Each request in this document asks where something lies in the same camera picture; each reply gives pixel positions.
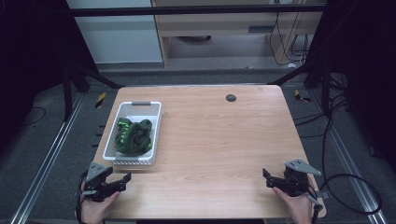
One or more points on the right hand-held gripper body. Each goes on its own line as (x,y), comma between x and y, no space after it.
(297,179)

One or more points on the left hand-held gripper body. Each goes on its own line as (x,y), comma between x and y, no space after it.
(97,182)

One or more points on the dark green cloth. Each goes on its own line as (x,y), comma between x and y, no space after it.
(134,138)

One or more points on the white plastic basket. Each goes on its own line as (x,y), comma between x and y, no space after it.
(137,109)

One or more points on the person's left hand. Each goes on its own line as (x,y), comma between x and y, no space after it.
(97,210)

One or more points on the person's right hand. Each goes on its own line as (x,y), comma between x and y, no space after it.
(295,207)

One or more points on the yellow black striped tape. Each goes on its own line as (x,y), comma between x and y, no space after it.
(100,100)
(300,96)

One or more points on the grey round table grommet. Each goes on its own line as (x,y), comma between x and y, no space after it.
(231,98)

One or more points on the black metal stand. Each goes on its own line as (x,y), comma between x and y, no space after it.
(325,90)
(67,93)

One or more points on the dark curtain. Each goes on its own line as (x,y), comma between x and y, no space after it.
(31,46)
(364,62)

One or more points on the white cabinet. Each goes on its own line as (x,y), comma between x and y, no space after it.
(118,37)

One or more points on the light wooden desk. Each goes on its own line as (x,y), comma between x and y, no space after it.
(218,26)

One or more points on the silver floor rail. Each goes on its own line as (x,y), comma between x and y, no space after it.
(348,161)
(46,158)

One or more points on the black horizontal frame bar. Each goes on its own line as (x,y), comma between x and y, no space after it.
(186,11)

